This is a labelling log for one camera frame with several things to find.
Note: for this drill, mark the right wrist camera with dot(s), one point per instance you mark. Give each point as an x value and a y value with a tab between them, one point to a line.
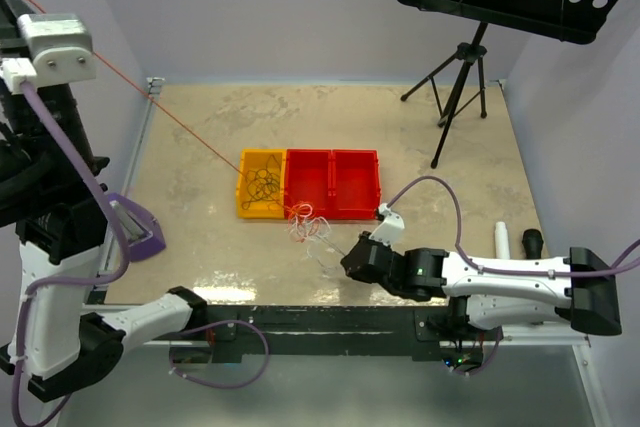
391	226

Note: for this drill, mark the red plastic bin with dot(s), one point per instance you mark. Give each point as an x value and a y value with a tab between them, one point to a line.
308	179
357	190

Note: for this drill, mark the white cylinder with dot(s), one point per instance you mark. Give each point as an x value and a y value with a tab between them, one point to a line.
501	241

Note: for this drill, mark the yellow plastic bin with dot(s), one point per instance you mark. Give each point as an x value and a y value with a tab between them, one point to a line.
259	192

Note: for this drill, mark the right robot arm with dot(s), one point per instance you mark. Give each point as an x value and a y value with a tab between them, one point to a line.
579	289

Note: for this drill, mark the aluminium frame rail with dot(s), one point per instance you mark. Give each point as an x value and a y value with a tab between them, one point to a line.
110	249

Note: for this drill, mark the right red plastic bin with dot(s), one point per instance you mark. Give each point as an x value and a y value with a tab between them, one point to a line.
357	190

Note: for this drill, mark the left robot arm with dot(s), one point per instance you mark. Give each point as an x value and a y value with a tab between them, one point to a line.
50	192

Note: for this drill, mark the purple box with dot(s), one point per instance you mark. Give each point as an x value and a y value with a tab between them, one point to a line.
142	229

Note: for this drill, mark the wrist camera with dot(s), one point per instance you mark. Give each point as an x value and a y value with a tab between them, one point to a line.
391	226
59	51

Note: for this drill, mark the black cylinder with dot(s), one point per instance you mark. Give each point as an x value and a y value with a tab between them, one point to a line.
532	243

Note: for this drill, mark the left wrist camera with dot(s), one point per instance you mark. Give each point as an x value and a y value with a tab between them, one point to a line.
59	51

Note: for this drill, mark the middle red plastic bin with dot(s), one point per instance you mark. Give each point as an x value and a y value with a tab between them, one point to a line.
308	179

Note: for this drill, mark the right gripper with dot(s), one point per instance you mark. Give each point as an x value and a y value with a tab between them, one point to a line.
365	238

